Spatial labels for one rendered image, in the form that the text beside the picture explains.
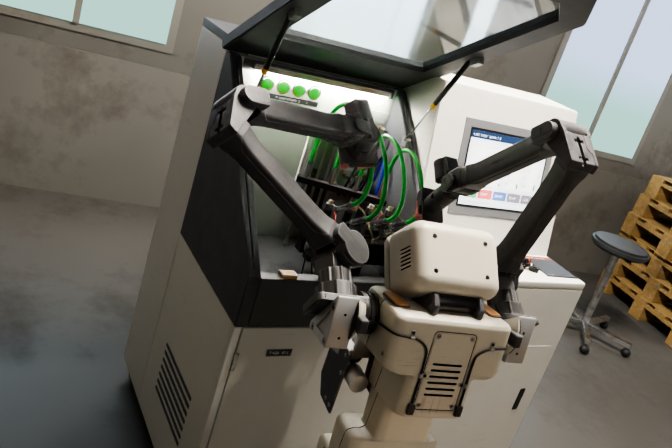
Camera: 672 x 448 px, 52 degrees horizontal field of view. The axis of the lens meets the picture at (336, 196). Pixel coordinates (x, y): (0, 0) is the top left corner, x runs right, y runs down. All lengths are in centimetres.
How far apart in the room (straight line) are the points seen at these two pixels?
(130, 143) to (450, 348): 335
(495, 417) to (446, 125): 119
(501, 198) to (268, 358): 110
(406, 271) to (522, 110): 140
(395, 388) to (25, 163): 345
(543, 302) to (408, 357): 136
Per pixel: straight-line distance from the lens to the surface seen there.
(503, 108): 264
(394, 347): 138
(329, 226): 145
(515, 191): 274
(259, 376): 217
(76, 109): 445
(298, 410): 233
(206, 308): 222
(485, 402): 284
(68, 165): 456
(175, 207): 256
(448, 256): 142
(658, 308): 574
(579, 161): 153
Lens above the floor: 182
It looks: 18 degrees down
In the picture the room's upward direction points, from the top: 18 degrees clockwise
